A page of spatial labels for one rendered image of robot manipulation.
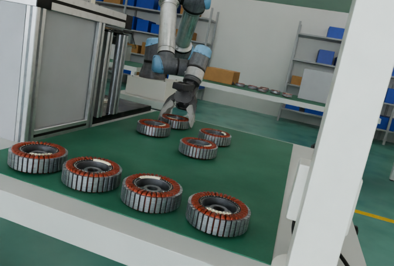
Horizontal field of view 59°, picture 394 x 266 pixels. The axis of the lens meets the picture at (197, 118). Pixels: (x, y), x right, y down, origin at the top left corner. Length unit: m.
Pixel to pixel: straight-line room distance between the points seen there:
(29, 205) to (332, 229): 0.47
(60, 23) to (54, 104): 0.21
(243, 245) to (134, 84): 1.49
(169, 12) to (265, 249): 1.21
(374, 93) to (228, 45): 7.57
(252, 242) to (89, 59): 0.72
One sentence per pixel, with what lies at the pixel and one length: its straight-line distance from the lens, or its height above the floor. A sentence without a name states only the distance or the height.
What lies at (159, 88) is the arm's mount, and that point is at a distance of 1.91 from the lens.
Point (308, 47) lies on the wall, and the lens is 7.82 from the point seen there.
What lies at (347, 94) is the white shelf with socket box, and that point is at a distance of 0.47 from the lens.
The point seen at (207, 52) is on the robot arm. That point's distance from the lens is 1.43.
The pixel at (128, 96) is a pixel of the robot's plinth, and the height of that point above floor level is 0.74.
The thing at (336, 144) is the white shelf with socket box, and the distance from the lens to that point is 0.47.
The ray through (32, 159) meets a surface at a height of 0.78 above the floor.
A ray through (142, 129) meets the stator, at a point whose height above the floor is 0.77.
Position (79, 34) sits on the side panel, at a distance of 1.04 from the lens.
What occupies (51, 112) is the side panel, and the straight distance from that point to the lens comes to 1.00.
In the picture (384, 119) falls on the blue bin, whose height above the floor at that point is 0.47.
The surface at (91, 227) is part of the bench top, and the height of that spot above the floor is 0.74.
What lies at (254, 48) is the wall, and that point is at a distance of 7.90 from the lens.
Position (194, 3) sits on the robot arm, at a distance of 1.71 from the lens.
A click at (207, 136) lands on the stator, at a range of 1.14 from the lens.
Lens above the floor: 1.04
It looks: 10 degrees down
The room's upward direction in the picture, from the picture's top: 11 degrees clockwise
